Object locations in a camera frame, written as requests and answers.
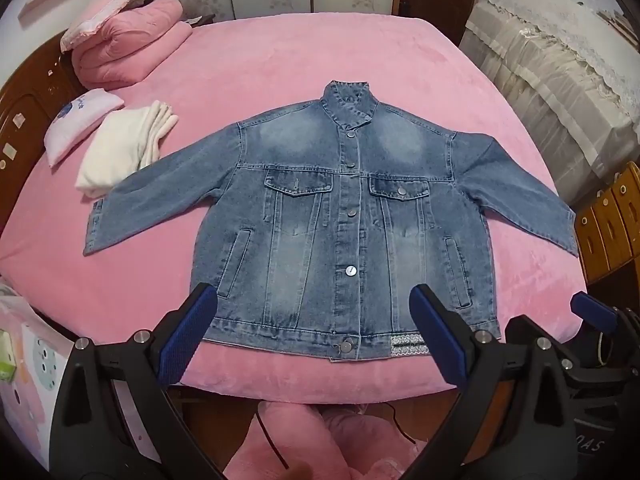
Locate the wooden headboard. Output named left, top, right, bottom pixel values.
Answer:
left=0, top=30, right=86, bottom=241

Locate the pastel printed fabric box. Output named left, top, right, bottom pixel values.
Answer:
left=0, top=282, right=76, bottom=461

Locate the blue denim jacket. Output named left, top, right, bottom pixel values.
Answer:
left=82, top=79, right=581, bottom=361

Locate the small pale printed pillow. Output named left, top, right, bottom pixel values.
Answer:
left=44, top=89, right=125, bottom=167

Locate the folded pink quilt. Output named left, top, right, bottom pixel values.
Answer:
left=71, top=0, right=193, bottom=88

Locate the wooden drawer cabinet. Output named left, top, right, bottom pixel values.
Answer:
left=574, top=162, right=640, bottom=286

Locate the black cable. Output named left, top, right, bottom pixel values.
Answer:
left=254, top=401, right=293, bottom=472
left=386, top=402, right=418, bottom=445

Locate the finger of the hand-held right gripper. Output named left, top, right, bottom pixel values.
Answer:
left=571, top=291, right=623, bottom=333
left=504, top=314, right=573, bottom=368

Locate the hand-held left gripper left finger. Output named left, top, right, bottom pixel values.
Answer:
left=49, top=282, right=223, bottom=480

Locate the pink lace-edged pillow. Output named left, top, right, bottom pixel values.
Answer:
left=60, top=0, right=168, bottom=53

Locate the beige lace-covered sofa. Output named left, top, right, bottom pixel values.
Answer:
left=459, top=0, right=640, bottom=211

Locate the pink bed blanket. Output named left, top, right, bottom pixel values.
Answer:
left=0, top=12, right=601, bottom=406

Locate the folded white cloth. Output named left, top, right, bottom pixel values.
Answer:
left=75, top=101, right=180, bottom=198

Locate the green packet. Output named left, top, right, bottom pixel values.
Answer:
left=0, top=330, right=18, bottom=381

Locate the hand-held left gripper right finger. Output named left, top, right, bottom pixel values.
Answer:
left=409, top=282, right=593, bottom=480

